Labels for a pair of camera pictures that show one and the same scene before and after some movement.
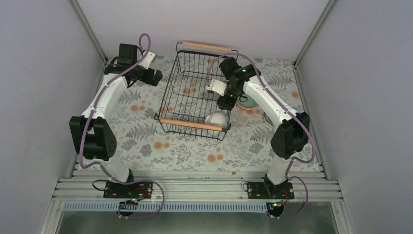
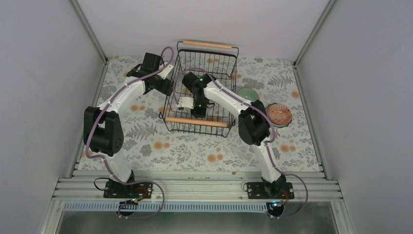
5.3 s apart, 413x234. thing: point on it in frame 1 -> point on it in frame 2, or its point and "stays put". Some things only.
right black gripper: [226, 105] -> [201, 113]
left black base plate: [142, 190] stays put
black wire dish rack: [187, 107] stays put
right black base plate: [269, 190] stays put
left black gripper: [148, 79] -> [163, 89]
